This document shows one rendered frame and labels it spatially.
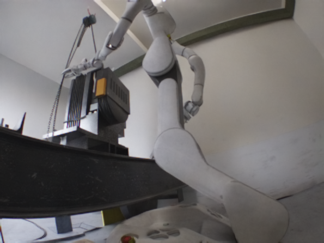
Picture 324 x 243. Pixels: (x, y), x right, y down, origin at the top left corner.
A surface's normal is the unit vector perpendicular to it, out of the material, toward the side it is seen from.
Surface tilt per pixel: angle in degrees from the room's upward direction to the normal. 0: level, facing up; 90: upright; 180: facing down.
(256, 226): 90
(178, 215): 73
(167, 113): 90
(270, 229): 90
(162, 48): 91
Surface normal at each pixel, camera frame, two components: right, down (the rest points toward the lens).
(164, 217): -0.34, -0.54
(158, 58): -0.32, -0.30
